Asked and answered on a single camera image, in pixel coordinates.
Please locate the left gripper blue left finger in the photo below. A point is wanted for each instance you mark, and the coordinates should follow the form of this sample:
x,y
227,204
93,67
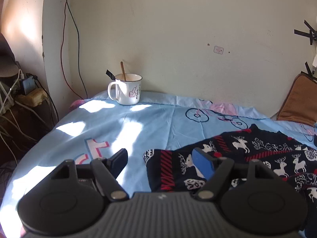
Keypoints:
x,y
110,167

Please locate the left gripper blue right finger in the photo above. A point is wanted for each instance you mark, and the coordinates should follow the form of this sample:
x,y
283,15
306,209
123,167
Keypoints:
x,y
208,165

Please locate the navy reindeer knit sweater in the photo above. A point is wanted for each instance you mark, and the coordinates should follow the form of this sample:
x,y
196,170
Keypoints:
x,y
292,161

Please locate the light blue cartoon bedsheet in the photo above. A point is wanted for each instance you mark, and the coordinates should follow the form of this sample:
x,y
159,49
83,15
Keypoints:
x,y
100,127

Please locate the white enamel mug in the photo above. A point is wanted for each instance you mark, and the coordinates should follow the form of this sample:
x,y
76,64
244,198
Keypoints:
x,y
125,89

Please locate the wooden spoon in mug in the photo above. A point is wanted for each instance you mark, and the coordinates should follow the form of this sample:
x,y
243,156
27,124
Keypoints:
x,y
123,70

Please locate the yellowed power strip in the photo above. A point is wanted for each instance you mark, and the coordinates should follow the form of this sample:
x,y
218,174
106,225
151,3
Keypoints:
x,y
33,99

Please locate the brown perforated seat cushion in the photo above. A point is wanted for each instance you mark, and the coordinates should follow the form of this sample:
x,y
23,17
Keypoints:
x,y
300,103

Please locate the blue charger box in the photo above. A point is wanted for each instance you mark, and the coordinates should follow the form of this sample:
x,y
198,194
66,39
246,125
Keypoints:
x,y
27,85

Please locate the black tape strips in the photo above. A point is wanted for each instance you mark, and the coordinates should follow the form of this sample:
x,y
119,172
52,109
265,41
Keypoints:
x,y
311,34

